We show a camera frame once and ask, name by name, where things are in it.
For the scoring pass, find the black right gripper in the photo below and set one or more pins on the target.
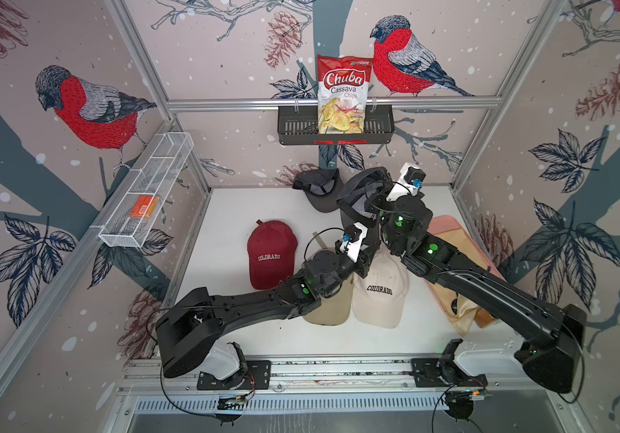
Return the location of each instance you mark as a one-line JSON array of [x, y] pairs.
[[379, 198]]

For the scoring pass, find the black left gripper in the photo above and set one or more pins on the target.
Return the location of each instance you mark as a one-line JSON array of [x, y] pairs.
[[365, 259]]

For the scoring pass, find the dark grey baseball cap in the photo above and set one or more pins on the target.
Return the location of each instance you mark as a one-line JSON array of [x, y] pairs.
[[354, 195]]

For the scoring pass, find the cream Colorado baseball cap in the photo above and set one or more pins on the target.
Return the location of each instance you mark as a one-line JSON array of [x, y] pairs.
[[379, 298]]

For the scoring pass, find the black baseball cap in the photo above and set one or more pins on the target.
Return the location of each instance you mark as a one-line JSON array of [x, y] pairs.
[[321, 186]]

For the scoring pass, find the khaki baseball cap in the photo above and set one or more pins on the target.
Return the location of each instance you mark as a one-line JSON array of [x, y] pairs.
[[331, 308]]

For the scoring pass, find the red baseball cap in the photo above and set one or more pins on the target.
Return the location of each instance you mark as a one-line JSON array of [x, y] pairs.
[[271, 249]]

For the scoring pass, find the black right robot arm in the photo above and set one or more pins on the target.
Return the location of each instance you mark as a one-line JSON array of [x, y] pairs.
[[551, 354]]

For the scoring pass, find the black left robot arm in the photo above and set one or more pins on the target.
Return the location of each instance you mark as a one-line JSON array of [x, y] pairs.
[[187, 331]]

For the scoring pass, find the Chuba cassava chips bag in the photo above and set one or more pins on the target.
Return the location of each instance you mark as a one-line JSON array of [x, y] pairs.
[[342, 94]]

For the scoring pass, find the orange box in basket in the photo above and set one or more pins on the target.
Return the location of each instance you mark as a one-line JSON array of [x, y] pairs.
[[144, 207]]

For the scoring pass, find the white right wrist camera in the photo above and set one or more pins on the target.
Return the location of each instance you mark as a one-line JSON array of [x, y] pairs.
[[409, 183]]

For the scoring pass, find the black wall basket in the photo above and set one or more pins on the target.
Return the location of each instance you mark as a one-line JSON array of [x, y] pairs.
[[306, 126]]

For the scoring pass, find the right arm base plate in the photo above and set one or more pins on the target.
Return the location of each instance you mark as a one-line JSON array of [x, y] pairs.
[[434, 372]]

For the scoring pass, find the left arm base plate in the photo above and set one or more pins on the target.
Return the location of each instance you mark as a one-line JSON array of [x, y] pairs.
[[256, 377]]

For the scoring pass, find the white wire wall basket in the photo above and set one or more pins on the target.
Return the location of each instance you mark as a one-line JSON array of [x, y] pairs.
[[156, 177]]

